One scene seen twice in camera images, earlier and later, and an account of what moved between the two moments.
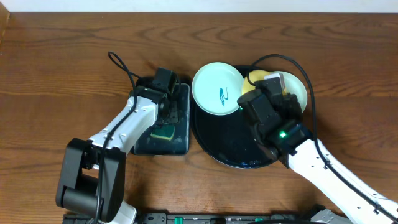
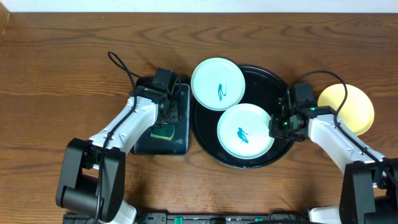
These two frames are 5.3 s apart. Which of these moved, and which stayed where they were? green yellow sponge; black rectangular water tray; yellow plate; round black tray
Moved: yellow plate; round black tray
Stayed: green yellow sponge; black rectangular water tray
